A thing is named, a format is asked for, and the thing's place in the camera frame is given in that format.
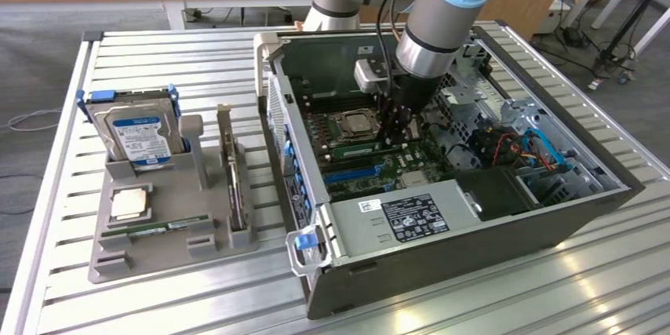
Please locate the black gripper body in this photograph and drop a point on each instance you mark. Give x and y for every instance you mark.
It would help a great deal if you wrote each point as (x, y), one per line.
(415, 89)

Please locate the green RAM stick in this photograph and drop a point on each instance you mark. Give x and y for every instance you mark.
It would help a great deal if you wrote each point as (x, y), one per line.
(355, 151)
(156, 227)

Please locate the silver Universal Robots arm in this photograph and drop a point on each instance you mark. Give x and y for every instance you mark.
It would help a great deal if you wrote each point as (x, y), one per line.
(439, 17)

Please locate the CPU socket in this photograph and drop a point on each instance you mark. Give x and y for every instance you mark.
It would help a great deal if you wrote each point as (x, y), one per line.
(358, 125)

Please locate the green motherboard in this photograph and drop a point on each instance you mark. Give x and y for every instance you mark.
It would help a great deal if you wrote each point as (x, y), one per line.
(418, 162)

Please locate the metal disk bay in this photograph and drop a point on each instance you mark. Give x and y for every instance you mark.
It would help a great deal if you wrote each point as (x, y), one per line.
(460, 115)

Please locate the silver chipset heatsink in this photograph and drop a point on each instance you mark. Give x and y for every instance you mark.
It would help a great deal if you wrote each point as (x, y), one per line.
(414, 180)

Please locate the blue expansion slot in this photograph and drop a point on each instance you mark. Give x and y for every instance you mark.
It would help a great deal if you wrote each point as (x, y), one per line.
(351, 175)

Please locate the grey power supply unit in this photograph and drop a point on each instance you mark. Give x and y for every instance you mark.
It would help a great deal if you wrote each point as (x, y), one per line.
(366, 229)

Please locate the white box on floor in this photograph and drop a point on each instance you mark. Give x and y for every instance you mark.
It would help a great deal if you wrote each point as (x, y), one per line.
(551, 17)

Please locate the graphics card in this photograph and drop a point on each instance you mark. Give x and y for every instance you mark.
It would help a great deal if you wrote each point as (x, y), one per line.
(232, 162)

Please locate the black power brick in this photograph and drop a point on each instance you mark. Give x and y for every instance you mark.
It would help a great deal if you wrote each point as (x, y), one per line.
(574, 38)

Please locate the black tripod stand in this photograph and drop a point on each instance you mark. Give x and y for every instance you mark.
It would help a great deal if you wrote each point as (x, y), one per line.
(610, 54)

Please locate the open black PC case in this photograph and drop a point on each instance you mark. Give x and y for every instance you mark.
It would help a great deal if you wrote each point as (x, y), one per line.
(471, 272)

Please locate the grey parts rack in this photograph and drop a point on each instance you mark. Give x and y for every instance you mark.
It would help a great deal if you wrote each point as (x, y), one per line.
(167, 194)

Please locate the hard disk in blue caddy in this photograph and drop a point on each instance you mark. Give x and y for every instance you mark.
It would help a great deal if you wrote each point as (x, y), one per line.
(136, 135)

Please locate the silver CPU chip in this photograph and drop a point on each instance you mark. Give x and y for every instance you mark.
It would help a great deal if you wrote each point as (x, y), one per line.
(129, 203)

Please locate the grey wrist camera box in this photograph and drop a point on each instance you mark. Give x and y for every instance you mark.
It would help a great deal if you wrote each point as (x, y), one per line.
(371, 76)

